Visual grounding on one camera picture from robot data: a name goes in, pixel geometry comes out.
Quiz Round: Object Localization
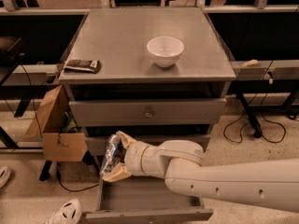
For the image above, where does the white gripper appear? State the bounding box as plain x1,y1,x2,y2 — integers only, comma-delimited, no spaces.
102,131,155,182

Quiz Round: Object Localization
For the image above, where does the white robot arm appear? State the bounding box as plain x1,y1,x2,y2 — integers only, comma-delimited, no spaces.
103,132,299,213

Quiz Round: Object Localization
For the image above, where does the grey middle drawer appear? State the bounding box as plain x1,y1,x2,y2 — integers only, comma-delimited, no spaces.
85,134,211,156

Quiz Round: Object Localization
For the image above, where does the grey drawer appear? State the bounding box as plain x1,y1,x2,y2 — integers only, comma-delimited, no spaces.
86,176,213,224
85,134,211,156
69,98,226,127

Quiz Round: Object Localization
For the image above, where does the grey bottom drawer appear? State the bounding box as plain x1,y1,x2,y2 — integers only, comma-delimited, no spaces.
86,176,213,224

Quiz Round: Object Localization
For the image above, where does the white sneaker near drawer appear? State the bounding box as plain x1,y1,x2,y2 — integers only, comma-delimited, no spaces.
45,199,83,224

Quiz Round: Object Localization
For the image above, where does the grey drawer cabinet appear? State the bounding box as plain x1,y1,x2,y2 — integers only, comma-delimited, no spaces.
58,7,237,173

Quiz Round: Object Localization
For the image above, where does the grey top drawer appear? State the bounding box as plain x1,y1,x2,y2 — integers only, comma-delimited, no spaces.
69,98,226,127

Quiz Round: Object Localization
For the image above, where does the brown cardboard box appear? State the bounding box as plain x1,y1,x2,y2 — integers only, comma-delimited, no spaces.
23,86,88,161

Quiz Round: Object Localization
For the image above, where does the dark snack bar packet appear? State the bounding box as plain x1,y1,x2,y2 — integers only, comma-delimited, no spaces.
64,60,101,74

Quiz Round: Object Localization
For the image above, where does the white ceramic bowl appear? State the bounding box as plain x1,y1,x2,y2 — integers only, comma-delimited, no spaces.
147,36,184,67

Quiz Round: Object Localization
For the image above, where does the white sneaker at left edge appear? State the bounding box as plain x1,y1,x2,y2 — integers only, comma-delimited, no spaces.
0,166,11,188

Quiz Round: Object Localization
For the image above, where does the black table leg right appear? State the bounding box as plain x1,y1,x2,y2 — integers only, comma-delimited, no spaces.
236,92,263,138

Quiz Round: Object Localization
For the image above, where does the black floor cable left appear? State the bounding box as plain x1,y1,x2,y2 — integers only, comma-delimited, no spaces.
55,163,100,193

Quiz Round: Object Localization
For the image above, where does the black floor cable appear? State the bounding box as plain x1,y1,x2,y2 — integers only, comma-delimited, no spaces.
222,91,287,144
55,163,100,193

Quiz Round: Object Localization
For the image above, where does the black floor cable right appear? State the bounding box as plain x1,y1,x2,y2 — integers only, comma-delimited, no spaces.
222,91,287,144

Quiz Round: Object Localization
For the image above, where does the yellow foam scrap on rail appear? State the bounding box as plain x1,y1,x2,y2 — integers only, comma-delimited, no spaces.
242,59,258,67

